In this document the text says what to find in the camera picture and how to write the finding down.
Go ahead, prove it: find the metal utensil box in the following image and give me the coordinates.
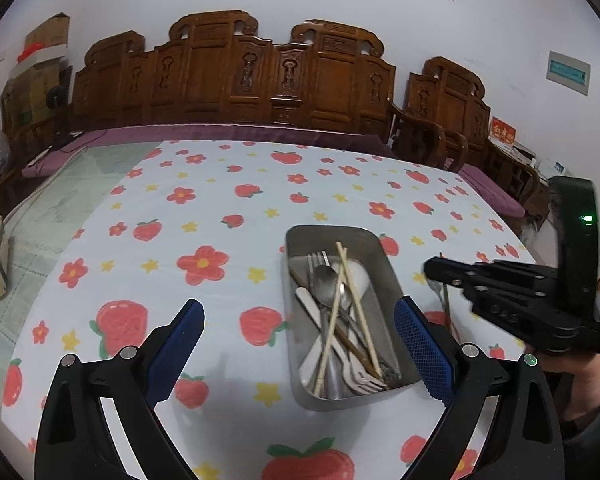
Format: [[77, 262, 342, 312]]
[[283, 224, 424, 412]]

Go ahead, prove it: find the wall panel box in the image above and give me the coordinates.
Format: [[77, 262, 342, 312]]
[[547, 49, 592, 97]]

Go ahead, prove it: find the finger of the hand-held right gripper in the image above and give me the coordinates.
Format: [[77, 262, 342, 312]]
[[447, 276, 561, 326], [424, 256, 556, 281]]

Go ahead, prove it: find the slim metal utensil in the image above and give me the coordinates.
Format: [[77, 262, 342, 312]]
[[427, 280, 455, 334]]

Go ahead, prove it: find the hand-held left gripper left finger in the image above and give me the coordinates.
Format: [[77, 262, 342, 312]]
[[35, 298, 205, 480]]

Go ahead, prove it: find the carved wooden sofa bench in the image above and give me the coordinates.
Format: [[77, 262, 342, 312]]
[[69, 9, 399, 147]]

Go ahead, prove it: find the large cardboard box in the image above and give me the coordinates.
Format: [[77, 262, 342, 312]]
[[0, 59, 64, 127]]

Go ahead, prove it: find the white plastic fork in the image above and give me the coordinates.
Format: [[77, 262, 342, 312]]
[[295, 286, 390, 395]]

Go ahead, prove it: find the person's right hand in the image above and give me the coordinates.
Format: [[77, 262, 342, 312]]
[[545, 353, 600, 421]]

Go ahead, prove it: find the red card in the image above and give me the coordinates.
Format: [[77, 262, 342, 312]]
[[487, 117, 517, 142]]

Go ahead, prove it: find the person's right forearm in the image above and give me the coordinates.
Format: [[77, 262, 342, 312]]
[[560, 375, 600, 480]]

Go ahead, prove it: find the metal fork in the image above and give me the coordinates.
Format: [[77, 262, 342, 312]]
[[306, 251, 361, 356]]

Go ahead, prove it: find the dark brown chopstick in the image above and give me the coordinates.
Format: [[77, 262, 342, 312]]
[[288, 267, 377, 367]]

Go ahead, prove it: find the long purple bench cushion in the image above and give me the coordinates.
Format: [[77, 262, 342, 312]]
[[22, 122, 397, 179]]

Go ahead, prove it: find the carved wooden armchair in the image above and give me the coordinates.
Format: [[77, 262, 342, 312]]
[[389, 57, 542, 212]]

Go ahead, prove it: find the black cable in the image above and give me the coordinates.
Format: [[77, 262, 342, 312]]
[[29, 131, 89, 164]]

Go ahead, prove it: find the strawberry flower printed tablecloth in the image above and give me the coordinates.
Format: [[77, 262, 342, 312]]
[[0, 138, 537, 480]]

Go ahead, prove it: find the small cardboard box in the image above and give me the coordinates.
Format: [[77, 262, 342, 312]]
[[23, 13, 71, 52]]

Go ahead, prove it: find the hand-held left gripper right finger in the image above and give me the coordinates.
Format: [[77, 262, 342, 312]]
[[394, 295, 566, 480]]

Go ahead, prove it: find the purple armchair cushion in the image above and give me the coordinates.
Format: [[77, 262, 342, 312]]
[[454, 164, 527, 219]]

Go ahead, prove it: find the metal spoon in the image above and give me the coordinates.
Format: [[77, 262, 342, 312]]
[[313, 265, 398, 384]]

